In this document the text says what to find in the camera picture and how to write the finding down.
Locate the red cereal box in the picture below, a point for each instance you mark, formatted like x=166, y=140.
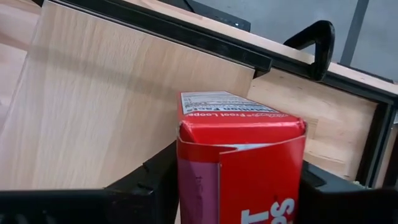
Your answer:
x=248, y=174

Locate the black aluminium table frame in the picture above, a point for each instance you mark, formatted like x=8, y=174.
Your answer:
x=342, y=81

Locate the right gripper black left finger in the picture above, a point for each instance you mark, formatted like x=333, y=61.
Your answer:
x=93, y=208

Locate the wooden shelf with black frame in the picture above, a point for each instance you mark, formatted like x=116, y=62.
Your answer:
x=109, y=109

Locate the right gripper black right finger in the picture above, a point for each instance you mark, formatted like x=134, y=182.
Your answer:
x=348, y=205

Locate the black table clamp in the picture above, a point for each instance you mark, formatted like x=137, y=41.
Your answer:
x=321, y=46

